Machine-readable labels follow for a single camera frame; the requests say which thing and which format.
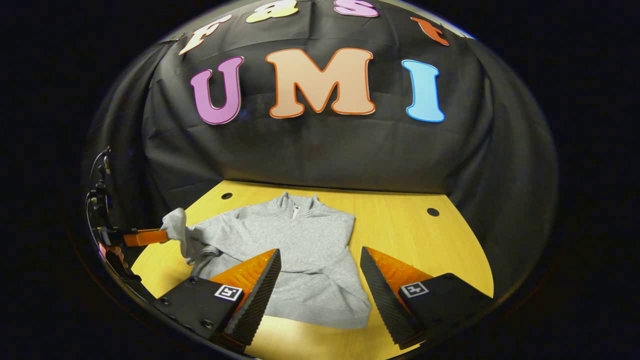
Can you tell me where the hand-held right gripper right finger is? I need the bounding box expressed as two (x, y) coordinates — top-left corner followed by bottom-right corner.
(360, 246), (493, 348)

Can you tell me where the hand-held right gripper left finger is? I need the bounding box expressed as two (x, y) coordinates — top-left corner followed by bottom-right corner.
(152, 248), (282, 348)

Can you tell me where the grey zip-neck sweatshirt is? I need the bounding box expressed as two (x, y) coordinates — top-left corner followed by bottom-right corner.
(161, 191), (373, 330)

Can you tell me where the black backdrop cloth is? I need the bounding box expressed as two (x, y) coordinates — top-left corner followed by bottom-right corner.
(82, 0), (558, 296)

